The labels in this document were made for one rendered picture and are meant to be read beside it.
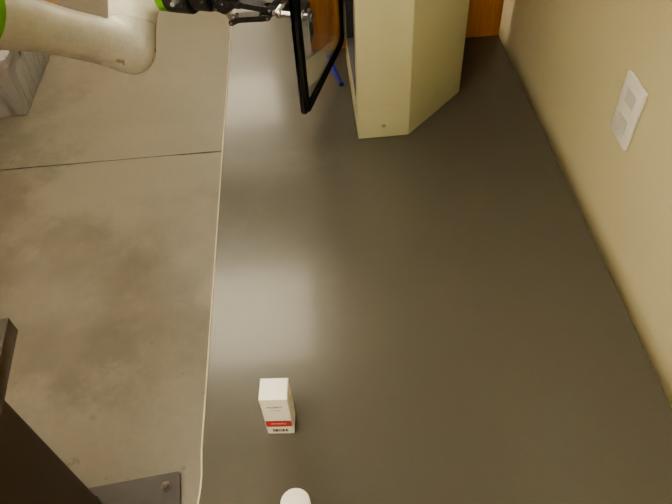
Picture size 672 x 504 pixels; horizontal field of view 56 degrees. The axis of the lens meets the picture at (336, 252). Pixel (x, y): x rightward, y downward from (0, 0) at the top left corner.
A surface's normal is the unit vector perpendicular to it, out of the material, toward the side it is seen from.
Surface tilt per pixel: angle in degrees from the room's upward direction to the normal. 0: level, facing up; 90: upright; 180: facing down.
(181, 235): 0
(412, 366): 0
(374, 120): 90
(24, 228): 0
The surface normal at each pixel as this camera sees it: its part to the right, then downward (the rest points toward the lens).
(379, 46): 0.07, 0.75
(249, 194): -0.05, -0.65
